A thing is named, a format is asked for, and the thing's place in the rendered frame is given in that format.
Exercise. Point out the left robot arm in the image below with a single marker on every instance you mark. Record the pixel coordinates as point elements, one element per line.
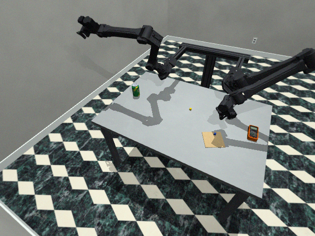
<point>250,84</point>

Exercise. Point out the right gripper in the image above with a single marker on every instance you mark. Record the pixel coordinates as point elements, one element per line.
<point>82,32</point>

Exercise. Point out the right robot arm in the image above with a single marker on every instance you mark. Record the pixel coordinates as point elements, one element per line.
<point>144,35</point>

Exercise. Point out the orange multimeter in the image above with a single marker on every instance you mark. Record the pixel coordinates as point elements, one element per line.
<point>252,133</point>

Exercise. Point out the green and yellow drink can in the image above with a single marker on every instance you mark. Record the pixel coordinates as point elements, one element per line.
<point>135,90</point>

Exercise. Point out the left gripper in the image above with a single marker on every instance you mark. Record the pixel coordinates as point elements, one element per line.
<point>221,115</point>

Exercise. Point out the tan mat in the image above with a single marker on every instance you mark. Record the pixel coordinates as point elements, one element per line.
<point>213,141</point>

